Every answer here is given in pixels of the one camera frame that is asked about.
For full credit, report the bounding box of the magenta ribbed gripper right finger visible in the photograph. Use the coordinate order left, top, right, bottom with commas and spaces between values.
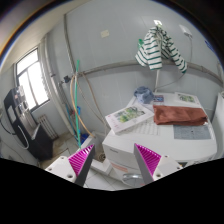
134, 144, 182, 186

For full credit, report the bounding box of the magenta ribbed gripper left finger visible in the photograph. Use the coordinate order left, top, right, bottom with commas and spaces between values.
46, 144, 95, 187

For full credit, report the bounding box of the brown folded towel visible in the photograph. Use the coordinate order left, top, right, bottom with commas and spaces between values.
153, 105, 207, 126

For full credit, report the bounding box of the white washing machine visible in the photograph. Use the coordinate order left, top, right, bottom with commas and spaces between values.
101, 91, 219, 188

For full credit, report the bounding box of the white box with green print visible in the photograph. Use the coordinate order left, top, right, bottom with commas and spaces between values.
105, 104, 154, 133

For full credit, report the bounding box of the white radiator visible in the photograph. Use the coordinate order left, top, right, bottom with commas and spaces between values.
38, 115, 58, 140

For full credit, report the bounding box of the blue crumpled cloth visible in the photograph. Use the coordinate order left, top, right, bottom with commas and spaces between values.
134, 86, 154, 104

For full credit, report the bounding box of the small printed booklet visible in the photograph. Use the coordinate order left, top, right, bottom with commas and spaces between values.
175, 92, 200, 105

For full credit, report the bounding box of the green white striped garment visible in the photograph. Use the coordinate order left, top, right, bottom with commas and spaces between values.
135, 26, 186, 73

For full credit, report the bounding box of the beige hose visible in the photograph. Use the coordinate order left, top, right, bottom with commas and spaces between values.
69, 73, 96, 138

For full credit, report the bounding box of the green mop handle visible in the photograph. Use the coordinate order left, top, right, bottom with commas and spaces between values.
74, 59, 83, 150

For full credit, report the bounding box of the horizontal grey wall pipe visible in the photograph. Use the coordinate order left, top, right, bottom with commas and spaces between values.
79, 59, 224, 85

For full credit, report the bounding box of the window with white frame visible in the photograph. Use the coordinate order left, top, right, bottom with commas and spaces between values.
15, 48, 49, 111

